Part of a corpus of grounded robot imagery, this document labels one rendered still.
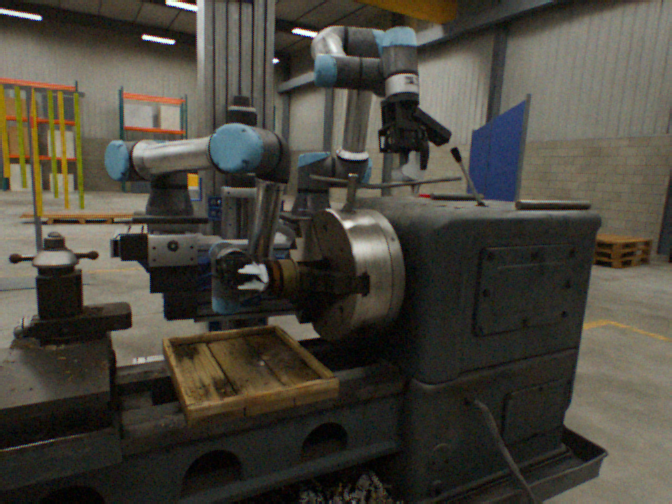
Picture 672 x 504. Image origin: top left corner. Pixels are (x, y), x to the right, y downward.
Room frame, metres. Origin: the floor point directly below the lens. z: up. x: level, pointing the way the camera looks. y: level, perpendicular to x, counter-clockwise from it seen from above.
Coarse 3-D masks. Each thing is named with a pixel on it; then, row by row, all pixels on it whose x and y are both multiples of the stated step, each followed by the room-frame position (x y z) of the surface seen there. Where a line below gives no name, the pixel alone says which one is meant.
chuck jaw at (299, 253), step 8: (304, 224) 1.07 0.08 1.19; (312, 224) 1.08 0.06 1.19; (296, 232) 1.08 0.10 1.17; (304, 232) 1.06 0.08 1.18; (312, 232) 1.07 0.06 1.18; (296, 240) 1.03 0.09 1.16; (304, 240) 1.04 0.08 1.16; (312, 240) 1.05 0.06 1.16; (296, 248) 1.03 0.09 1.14; (304, 248) 1.03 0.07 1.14; (312, 248) 1.04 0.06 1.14; (320, 248) 1.05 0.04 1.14; (288, 256) 1.02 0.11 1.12; (296, 256) 1.01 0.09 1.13; (304, 256) 1.02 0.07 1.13; (312, 256) 1.03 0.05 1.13; (320, 256) 1.04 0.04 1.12; (304, 264) 1.03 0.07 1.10; (312, 264) 1.04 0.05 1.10; (320, 264) 1.07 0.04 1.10
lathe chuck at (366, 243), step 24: (336, 216) 0.99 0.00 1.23; (360, 216) 1.01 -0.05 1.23; (336, 240) 0.98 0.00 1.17; (360, 240) 0.94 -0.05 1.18; (384, 240) 0.97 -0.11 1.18; (336, 264) 0.98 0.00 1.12; (360, 264) 0.91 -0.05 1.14; (384, 264) 0.93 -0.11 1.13; (384, 288) 0.93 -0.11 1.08; (336, 312) 0.97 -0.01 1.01; (360, 312) 0.91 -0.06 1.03; (384, 312) 0.94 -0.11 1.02; (336, 336) 0.96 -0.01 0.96; (360, 336) 0.98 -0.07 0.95
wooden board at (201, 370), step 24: (192, 336) 1.05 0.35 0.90; (216, 336) 1.08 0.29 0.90; (240, 336) 1.11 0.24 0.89; (264, 336) 1.12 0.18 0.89; (288, 336) 1.08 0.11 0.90; (168, 360) 0.93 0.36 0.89; (192, 360) 0.95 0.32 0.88; (216, 360) 0.97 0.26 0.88; (240, 360) 0.96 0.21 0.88; (264, 360) 0.97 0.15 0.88; (288, 360) 0.98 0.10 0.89; (312, 360) 0.94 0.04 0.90; (192, 384) 0.84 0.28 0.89; (216, 384) 0.84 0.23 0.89; (288, 384) 0.86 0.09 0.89; (312, 384) 0.82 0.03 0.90; (336, 384) 0.85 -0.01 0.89; (192, 408) 0.71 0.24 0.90; (216, 408) 0.73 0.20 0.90; (240, 408) 0.76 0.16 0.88; (264, 408) 0.78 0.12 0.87
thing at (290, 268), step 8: (272, 264) 0.96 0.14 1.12; (280, 264) 0.96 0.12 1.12; (288, 264) 0.97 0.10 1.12; (296, 264) 0.97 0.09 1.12; (272, 272) 0.94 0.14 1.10; (280, 272) 0.95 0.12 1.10; (288, 272) 0.95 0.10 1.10; (296, 272) 0.96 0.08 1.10; (272, 280) 0.93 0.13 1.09; (280, 280) 0.94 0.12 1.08; (288, 280) 0.95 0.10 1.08; (296, 280) 0.95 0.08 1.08; (272, 288) 0.93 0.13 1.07; (280, 288) 0.95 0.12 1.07; (288, 288) 0.95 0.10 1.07; (296, 288) 0.95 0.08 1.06; (280, 296) 0.96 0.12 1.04
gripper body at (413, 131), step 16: (400, 96) 1.01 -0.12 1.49; (416, 96) 1.02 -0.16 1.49; (384, 112) 1.03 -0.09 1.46; (400, 112) 1.01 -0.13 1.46; (384, 128) 1.01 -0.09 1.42; (400, 128) 0.99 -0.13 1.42; (416, 128) 1.00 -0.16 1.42; (384, 144) 1.02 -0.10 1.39; (400, 144) 0.97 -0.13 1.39; (416, 144) 1.00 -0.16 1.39
